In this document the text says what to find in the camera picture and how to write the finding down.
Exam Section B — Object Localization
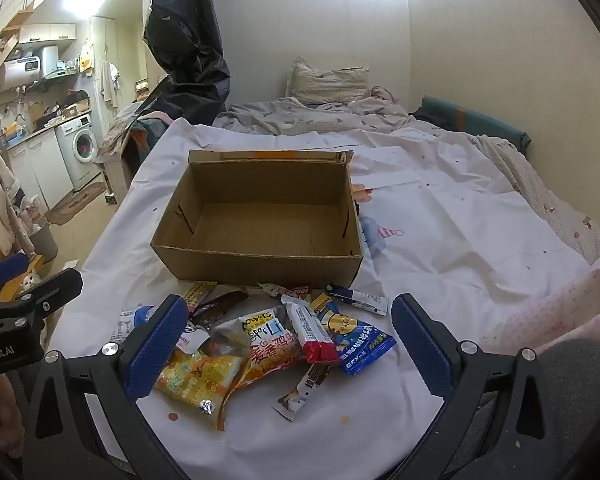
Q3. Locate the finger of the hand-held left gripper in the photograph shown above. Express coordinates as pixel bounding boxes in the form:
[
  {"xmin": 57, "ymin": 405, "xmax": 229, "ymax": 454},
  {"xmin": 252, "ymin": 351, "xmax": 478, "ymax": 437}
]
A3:
[
  {"xmin": 0, "ymin": 252, "xmax": 31, "ymax": 292},
  {"xmin": 0, "ymin": 268, "xmax": 84, "ymax": 327}
]

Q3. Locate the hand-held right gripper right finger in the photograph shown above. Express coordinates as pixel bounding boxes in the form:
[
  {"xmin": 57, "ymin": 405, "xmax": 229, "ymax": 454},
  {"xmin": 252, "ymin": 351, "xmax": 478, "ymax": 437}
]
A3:
[{"xmin": 375, "ymin": 293, "xmax": 567, "ymax": 480}]

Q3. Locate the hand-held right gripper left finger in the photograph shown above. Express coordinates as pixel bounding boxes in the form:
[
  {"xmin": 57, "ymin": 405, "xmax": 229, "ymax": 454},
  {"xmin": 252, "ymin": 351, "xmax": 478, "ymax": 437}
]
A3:
[{"xmin": 22, "ymin": 294, "xmax": 191, "ymax": 480}]

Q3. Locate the blue and white snack packet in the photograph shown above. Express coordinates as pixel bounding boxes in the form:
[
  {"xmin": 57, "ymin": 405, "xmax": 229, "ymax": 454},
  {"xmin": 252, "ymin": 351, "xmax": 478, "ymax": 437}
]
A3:
[{"xmin": 111, "ymin": 305, "xmax": 156, "ymax": 346}]

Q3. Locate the round white snack packet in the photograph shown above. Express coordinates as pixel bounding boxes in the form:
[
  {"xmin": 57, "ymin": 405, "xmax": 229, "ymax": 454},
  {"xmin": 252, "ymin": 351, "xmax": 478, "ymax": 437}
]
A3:
[{"xmin": 177, "ymin": 322, "xmax": 211, "ymax": 356}]

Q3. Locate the yellow snack packet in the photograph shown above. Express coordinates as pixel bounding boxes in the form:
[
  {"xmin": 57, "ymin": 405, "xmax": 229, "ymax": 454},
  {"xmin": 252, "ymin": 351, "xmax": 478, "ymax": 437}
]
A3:
[{"xmin": 152, "ymin": 347, "xmax": 243, "ymax": 416}]

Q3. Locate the blue and yellow snack bag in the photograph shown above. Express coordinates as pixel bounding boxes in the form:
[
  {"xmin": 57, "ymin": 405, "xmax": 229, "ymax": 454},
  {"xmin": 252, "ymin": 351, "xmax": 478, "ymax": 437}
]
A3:
[{"xmin": 310, "ymin": 292, "xmax": 397, "ymax": 376}]

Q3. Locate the dark brown snack packet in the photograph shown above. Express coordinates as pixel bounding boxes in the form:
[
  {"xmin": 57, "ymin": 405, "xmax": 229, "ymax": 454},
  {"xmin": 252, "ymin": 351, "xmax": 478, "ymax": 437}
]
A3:
[{"xmin": 189, "ymin": 290, "xmax": 250, "ymax": 331}]

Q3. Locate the navy and white sachet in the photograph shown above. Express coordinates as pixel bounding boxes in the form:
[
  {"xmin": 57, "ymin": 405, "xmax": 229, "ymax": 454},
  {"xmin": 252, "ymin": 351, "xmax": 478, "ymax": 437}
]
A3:
[{"xmin": 325, "ymin": 284, "xmax": 390, "ymax": 317}]

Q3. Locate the orange and silver chip bag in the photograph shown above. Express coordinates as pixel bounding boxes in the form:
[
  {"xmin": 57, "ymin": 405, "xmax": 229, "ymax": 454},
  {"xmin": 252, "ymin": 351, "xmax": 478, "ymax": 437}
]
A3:
[{"xmin": 211, "ymin": 305, "xmax": 306, "ymax": 432}]

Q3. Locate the brown and white snack bar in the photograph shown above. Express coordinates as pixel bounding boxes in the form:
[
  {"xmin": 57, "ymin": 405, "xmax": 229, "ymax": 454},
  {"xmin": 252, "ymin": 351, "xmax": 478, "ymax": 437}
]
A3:
[{"xmin": 272, "ymin": 360, "xmax": 338, "ymax": 422}]

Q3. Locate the brown cardboard box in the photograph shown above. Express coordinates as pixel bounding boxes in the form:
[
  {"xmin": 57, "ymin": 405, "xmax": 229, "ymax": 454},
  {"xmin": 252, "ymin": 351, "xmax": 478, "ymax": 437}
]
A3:
[{"xmin": 150, "ymin": 149, "xmax": 365, "ymax": 288}]

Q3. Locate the grey trash bin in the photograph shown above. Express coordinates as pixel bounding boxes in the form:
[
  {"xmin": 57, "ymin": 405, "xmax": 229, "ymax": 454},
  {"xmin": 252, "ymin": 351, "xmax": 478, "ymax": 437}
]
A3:
[{"xmin": 30, "ymin": 220, "xmax": 59, "ymax": 261}]

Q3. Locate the white hanging cloth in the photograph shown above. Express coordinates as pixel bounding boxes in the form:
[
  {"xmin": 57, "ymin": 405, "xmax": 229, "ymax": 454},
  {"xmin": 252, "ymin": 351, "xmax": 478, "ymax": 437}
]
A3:
[{"xmin": 0, "ymin": 147, "xmax": 36, "ymax": 257}]

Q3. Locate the small yellow striped packet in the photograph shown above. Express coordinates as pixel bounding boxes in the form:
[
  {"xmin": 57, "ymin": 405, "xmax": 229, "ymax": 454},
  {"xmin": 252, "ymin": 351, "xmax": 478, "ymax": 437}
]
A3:
[{"xmin": 182, "ymin": 281, "xmax": 218, "ymax": 313}]

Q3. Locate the brown floor rug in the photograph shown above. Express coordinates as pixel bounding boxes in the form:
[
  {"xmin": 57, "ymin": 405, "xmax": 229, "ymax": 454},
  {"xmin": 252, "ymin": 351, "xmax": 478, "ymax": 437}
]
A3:
[{"xmin": 45, "ymin": 180, "xmax": 108, "ymax": 226}]

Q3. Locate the white base cabinet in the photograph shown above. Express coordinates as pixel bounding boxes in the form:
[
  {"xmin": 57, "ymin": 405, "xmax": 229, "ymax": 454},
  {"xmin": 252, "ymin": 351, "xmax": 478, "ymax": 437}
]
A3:
[{"xmin": 7, "ymin": 136, "xmax": 74, "ymax": 211}]

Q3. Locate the red and white snack bar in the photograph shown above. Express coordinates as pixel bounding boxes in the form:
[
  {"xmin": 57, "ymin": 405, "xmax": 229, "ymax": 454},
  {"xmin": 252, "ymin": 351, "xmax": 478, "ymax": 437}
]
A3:
[{"xmin": 281, "ymin": 294, "xmax": 342, "ymax": 365}]

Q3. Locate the pink dotted cloth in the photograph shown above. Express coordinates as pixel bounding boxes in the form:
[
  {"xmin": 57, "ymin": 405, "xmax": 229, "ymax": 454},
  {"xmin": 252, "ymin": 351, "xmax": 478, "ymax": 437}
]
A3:
[{"xmin": 480, "ymin": 262, "xmax": 600, "ymax": 353}]

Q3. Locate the white washing machine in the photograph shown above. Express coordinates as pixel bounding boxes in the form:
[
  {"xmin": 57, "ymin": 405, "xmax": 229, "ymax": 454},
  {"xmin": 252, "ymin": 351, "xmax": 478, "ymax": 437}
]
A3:
[{"xmin": 55, "ymin": 114, "xmax": 102, "ymax": 192}]

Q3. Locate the grey fabric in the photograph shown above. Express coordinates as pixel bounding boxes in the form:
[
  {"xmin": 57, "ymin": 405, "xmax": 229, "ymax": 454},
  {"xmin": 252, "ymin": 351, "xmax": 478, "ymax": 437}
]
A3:
[{"xmin": 480, "ymin": 337, "xmax": 600, "ymax": 480}]

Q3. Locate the pile of clothes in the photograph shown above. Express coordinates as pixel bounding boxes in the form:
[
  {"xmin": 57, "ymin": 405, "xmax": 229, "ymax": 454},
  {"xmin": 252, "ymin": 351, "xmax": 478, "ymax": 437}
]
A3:
[{"xmin": 99, "ymin": 105, "xmax": 177, "ymax": 161}]

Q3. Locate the white water heater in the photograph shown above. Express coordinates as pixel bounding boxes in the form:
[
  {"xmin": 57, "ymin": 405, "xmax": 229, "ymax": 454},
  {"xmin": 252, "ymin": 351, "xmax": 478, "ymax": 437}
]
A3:
[{"xmin": 0, "ymin": 57, "xmax": 43, "ymax": 93}]

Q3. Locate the green mat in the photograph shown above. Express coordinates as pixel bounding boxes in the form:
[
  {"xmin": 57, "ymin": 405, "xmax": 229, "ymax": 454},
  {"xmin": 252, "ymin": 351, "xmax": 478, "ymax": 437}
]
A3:
[{"xmin": 411, "ymin": 95, "xmax": 532, "ymax": 155}]

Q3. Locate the grey floral duvet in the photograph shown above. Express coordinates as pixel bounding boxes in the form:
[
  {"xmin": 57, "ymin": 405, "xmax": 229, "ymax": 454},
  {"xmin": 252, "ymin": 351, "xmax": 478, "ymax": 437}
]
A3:
[{"xmin": 214, "ymin": 85, "xmax": 481, "ymax": 137}]

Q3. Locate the black hanging garment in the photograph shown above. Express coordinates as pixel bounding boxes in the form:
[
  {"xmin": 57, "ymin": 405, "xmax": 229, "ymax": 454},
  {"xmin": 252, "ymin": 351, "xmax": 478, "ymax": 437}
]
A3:
[{"xmin": 142, "ymin": 0, "xmax": 231, "ymax": 126}]

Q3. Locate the floral pillow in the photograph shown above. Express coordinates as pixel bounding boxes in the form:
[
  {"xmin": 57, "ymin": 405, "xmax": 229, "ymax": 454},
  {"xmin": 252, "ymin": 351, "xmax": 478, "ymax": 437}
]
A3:
[{"xmin": 286, "ymin": 57, "xmax": 371, "ymax": 106}]

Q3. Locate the white wall cabinet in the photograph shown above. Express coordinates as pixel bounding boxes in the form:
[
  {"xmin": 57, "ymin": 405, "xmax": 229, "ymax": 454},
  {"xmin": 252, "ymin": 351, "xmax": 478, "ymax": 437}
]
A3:
[{"xmin": 17, "ymin": 22, "xmax": 78, "ymax": 46}]

